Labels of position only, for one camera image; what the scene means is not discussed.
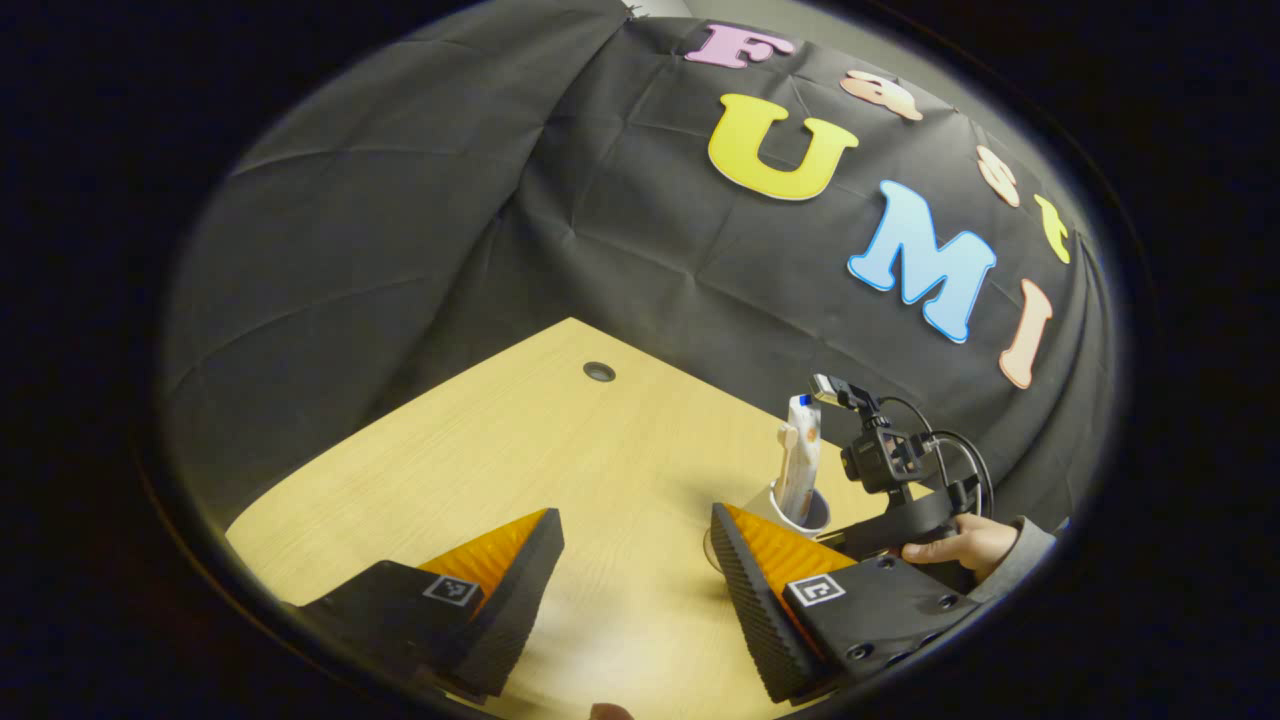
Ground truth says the white cup with wooden handle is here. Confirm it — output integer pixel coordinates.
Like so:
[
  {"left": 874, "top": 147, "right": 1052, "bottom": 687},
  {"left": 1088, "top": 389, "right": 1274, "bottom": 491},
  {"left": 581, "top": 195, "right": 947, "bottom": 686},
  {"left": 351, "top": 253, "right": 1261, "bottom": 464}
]
[{"left": 703, "top": 480, "right": 833, "bottom": 573}]

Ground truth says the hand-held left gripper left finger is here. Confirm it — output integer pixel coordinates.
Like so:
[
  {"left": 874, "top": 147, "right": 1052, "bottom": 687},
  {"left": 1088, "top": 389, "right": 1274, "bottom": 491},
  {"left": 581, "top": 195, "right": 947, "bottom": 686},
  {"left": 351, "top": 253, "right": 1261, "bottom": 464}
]
[{"left": 299, "top": 508, "right": 567, "bottom": 699}]

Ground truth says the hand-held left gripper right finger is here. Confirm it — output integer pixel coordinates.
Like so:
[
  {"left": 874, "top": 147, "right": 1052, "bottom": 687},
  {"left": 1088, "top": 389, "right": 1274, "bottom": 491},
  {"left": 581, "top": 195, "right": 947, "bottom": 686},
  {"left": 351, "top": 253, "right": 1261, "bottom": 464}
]
[{"left": 709, "top": 503, "right": 982, "bottom": 705}]

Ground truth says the light wooden desktop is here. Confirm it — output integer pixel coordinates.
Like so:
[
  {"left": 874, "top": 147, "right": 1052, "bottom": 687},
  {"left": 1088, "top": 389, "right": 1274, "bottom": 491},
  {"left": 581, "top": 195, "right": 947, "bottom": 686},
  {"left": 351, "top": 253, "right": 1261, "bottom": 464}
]
[{"left": 225, "top": 318, "right": 941, "bottom": 720}]

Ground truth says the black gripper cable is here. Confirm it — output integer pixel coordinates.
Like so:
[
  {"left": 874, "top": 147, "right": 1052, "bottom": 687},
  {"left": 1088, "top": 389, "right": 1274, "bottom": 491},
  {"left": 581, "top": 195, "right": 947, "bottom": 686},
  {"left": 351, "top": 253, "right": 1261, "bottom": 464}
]
[{"left": 878, "top": 396, "right": 997, "bottom": 517}]

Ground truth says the black backdrop cloth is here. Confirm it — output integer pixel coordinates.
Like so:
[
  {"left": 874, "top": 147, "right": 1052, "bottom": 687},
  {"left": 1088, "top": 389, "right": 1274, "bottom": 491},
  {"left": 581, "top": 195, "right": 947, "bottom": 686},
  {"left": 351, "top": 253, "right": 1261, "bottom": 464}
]
[{"left": 160, "top": 0, "right": 1116, "bottom": 536}]

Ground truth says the white toothpaste tube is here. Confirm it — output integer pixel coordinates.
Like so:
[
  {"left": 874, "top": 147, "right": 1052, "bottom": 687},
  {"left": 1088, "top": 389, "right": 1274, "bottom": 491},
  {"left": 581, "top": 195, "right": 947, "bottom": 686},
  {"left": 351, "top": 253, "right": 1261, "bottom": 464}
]
[{"left": 777, "top": 393, "right": 824, "bottom": 527}]

